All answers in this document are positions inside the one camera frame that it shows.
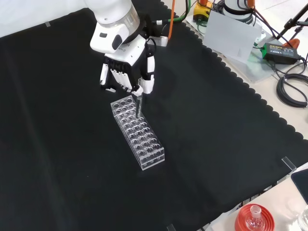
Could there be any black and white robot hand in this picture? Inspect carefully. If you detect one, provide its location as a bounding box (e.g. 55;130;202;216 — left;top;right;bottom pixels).
99;35;156;95

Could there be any orange cable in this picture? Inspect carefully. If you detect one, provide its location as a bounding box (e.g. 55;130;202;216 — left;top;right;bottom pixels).
167;0;176;39

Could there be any black scalloped bench cloth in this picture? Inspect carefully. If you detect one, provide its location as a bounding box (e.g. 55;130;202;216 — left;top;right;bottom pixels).
0;0;308;231

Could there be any clear acrylic test tube rack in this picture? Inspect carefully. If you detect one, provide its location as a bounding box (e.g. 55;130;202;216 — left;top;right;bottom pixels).
110;95;166;171

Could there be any yellow stop button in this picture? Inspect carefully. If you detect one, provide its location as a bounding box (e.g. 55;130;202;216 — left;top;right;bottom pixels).
193;0;214;17

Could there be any pale grey board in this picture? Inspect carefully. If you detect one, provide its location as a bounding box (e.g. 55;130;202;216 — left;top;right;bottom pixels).
203;10;258;62

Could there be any green cable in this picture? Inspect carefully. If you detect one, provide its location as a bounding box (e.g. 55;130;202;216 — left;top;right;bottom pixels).
155;0;196;25

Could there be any black tripod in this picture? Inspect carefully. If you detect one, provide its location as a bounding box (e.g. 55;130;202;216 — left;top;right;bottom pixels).
273;4;308;49

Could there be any clear glass vessel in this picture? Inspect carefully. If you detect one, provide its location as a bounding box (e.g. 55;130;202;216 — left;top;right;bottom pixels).
296;206;308;231

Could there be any clear glass test tube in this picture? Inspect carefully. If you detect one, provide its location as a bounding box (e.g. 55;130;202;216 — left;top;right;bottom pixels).
137;78;144;119

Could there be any black power adapter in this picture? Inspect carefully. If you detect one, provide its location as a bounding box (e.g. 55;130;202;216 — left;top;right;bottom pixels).
261;42;301;65

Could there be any red ring stand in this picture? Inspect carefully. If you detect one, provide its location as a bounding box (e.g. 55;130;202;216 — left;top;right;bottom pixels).
236;204;275;231

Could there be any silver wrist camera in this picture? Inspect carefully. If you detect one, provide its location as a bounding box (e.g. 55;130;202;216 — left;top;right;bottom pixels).
149;35;169;47

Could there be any metal base plate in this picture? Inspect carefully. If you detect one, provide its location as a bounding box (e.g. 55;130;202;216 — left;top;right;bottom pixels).
184;11;287;84

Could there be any round-bottom glass flask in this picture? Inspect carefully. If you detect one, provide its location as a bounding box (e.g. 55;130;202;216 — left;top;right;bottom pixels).
245;205;265;231

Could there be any coiled black cable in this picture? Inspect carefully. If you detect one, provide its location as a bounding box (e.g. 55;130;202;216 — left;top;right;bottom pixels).
276;73;308;108

